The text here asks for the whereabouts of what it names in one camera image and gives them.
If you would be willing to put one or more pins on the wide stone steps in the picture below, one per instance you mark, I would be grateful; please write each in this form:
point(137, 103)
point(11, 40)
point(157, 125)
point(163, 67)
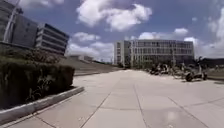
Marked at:
point(88, 66)

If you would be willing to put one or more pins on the row of small trees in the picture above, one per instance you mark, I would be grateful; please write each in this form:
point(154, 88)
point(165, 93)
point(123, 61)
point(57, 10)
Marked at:
point(146, 63)

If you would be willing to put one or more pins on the pale concrete slab pavement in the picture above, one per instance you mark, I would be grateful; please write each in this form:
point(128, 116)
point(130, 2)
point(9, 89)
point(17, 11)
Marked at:
point(133, 103)

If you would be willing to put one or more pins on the pale wide office building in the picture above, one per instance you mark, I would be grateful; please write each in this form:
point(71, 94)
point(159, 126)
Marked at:
point(156, 50)

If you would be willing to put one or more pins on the row of parked bicycles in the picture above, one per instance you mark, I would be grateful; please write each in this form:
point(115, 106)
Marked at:
point(165, 69)

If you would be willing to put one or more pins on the grey multi-storey building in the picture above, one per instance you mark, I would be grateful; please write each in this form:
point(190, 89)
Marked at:
point(40, 36)

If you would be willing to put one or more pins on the pale stone kerb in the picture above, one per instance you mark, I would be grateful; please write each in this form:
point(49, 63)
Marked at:
point(40, 104)

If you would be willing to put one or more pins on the parked scooter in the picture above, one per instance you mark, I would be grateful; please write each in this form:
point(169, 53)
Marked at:
point(195, 75)

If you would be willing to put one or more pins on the dark green hedge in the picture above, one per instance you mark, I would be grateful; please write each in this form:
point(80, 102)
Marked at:
point(30, 78)

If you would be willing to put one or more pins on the pale slanted pole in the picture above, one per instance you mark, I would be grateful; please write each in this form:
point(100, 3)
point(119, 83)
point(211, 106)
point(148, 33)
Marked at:
point(10, 21)

